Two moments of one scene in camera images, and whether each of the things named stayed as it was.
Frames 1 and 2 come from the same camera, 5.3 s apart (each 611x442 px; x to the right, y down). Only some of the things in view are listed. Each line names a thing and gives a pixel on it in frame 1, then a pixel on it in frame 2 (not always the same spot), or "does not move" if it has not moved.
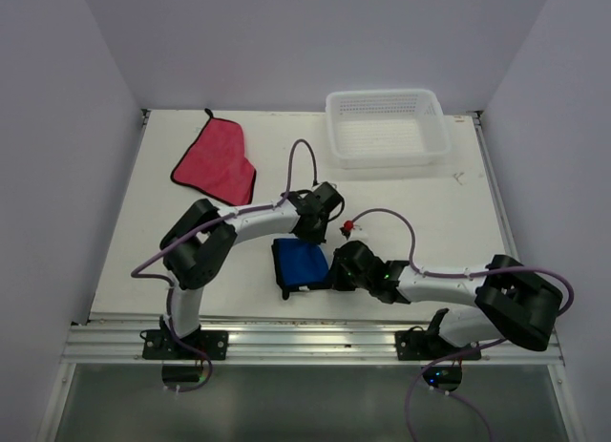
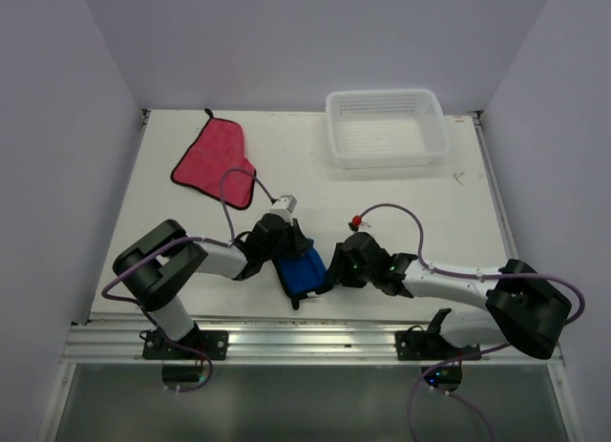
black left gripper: (317, 237) → (299, 242)
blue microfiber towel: (300, 265) does not move
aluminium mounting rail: (316, 340) does not move
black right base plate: (427, 346) does not move
